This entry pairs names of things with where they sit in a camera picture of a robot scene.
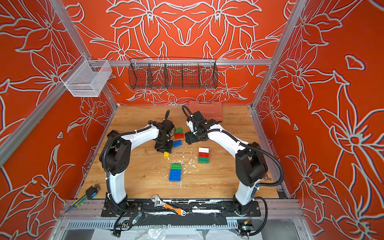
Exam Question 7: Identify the blue lego brick back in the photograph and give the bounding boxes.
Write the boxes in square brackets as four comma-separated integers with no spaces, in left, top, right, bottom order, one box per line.
[173,140,183,148]

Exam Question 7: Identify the blue lego brick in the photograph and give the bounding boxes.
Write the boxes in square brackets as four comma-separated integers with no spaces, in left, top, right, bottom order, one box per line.
[169,175,181,182]
[170,169,181,176]
[173,140,183,148]

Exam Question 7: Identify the white lego brick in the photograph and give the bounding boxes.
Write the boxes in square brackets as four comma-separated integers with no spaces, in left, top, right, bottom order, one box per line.
[199,147,210,153]

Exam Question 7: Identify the wide red lego brick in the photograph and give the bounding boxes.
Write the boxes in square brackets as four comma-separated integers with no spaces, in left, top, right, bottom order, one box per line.
[199,152,209,158]

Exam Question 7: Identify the dark green lego brick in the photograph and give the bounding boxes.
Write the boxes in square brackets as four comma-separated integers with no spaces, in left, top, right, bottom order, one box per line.
[175,128,183,134]
[198,157,210,164]

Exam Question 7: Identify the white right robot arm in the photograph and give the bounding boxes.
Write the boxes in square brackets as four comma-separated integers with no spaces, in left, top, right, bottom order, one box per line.
[183,110,268,206]

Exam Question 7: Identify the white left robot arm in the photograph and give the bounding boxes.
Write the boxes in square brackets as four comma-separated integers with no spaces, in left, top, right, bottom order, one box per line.
[100,120,175,205]

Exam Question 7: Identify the salmon red tool case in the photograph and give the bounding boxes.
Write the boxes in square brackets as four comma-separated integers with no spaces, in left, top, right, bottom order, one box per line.
[188,101,223,122]

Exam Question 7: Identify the hex key set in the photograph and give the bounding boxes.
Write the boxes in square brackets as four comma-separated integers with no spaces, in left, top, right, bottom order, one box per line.
[65,184,101,213]

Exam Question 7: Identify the orange handled adjustable wrench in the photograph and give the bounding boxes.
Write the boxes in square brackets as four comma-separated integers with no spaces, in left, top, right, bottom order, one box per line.
[151,195,187,217]

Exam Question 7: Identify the black wire wall basket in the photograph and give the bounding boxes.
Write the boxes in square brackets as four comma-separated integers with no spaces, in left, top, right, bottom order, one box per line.
[128,58,219,90]

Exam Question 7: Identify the clear plastic wall bin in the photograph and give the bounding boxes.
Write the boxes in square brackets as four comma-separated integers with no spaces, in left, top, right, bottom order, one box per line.
[60,60,112,98]

